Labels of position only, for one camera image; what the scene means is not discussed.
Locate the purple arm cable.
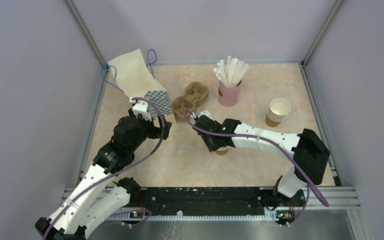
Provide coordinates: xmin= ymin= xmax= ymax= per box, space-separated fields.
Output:
xmin=41 ymin=97 xmax=166 ymax=240
xmin=182 ymin=110 xmax=330 ymax=229

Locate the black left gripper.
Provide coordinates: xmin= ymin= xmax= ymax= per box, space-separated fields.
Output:
xmin=128 ymin=108 xmax=172 ymax=153

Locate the brown pulp cup carrier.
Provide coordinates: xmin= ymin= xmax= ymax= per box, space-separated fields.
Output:
xmin=171 ymin=81 xmax=209 ymax=122

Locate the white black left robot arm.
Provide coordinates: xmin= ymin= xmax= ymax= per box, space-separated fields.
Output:
xmin=35 ymin=101 xmax=172 ymax=240

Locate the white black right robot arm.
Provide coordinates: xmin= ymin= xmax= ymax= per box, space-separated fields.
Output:
xmin=187 ymin=112 xmax=330 ymax=207

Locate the stack of brown paper cups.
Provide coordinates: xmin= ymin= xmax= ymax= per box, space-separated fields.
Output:
xmin=265 ymin=98 xmax=291 ymax=128

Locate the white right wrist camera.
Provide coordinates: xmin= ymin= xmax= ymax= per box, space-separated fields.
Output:
xmin=196 ymin=110 xmax=213 ymax=120

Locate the pink straw holder cup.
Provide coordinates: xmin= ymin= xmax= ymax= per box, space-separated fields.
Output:
xmin=217 ymin=81 xmax=242 ymax=107

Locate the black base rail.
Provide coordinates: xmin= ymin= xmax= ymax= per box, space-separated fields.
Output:
xmin=121 ymin=187 xmax=306 ymax=218

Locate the single brown paper cup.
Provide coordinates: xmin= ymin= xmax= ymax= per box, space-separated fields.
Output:
xmin=214 ymin=146 xmax=229 ymax=156

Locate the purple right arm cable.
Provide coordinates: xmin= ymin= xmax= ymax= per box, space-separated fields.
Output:
xmin=182 ymin=110 xmax=330 ymax=229

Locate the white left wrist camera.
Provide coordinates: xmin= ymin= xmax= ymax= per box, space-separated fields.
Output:
xmin=129 ymin=97 xmax=153 ymax=122

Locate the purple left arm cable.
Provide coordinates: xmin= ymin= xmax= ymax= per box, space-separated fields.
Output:
xmin=41 ymin=97 xmax=166 ymax=240

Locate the bundle of white straws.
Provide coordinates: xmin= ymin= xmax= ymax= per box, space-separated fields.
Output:
xmin=213 ymin=55 xmax=250 ymax=88

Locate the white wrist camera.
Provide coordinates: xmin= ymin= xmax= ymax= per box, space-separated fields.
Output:
xmin=129 ymin=97 xmax=153 ymax=122
xmin=196 ymin=110 xmax=213 ymax=120

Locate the blue checkered paper bag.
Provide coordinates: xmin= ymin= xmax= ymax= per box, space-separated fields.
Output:
xmin=107 ymin=49 xmax=176 ymax=123

